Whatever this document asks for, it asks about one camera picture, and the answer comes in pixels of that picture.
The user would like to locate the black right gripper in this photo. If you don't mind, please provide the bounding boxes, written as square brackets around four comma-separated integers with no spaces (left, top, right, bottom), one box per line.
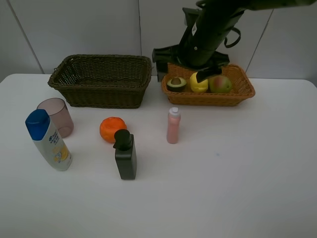
[152,4,245,83]

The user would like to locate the halved avocado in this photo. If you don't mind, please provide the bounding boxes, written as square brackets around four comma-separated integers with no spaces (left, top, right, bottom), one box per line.
[166,77,187,93]

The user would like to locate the yellow lemon toy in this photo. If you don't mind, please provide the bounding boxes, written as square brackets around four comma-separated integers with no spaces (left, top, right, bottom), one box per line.
[189,72,209,93]

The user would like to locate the green red pear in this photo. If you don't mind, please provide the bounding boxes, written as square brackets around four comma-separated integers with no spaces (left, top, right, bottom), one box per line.
[209,75,232,94]

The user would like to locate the pink bottle white cap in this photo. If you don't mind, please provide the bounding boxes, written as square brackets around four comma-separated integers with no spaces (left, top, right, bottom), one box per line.
[166,107,181,144]

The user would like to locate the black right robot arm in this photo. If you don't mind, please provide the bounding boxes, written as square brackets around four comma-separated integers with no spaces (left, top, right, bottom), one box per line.
[152,0,314,82]

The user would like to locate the orange wicker basket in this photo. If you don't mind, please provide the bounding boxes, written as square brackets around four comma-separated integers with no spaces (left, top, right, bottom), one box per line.
[161,63,256,107]

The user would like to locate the dark brown wicker basket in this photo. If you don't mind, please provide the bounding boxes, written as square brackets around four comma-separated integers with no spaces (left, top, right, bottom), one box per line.
[48,55,152,109]

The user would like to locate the orange tangerine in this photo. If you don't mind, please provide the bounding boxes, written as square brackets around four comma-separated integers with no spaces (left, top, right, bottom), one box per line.
[100,117,127,143]

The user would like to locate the black pump bottle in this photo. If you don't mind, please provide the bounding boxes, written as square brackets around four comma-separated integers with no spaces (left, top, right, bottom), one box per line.
[113,129,137,180]

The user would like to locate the translucent pink plastic cup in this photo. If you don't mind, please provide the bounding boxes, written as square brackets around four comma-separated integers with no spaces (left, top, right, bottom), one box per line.
[37,98,74,138]

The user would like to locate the white blue-capped shampoo bottle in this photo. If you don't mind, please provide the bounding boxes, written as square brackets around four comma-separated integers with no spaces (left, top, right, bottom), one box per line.
[25,109,72,171]

